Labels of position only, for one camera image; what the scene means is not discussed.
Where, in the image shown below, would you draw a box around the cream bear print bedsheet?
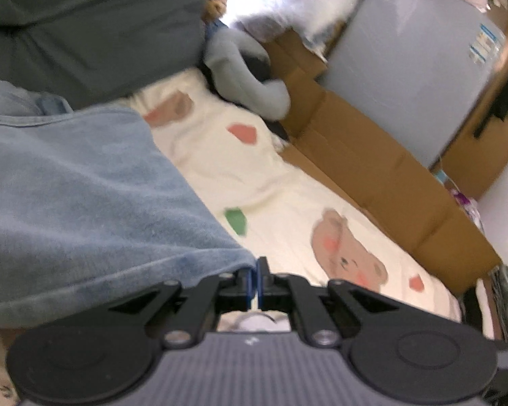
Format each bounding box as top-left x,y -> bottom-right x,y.
0,67 -> 463,406

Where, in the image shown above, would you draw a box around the small teddy bear toy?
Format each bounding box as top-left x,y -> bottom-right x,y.
202,0 -> 227,30

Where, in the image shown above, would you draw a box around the brown cardboard barrier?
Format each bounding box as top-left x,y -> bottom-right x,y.
263,31 -> 502,296

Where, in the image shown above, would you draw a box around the grey neck pillow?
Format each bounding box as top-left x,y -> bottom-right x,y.
203,27 -> 291,122

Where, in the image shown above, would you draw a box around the white fluffy pillow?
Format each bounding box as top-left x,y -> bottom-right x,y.
226,0 -> 361,49

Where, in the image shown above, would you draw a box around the pink refill pouch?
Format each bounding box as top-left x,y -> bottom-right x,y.
450,189 -> 485,234

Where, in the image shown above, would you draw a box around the light blue denim pants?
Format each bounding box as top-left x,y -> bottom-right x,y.
0,80 -> 255,329

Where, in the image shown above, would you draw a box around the dark grey duvet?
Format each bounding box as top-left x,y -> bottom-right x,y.
0,0 -> 205,108

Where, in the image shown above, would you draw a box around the grey upright mattress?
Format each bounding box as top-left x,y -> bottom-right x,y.
320,0 -> 506,168

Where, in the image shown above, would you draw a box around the black garment inside neck pillow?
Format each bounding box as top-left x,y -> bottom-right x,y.
241,51 -> 274,83

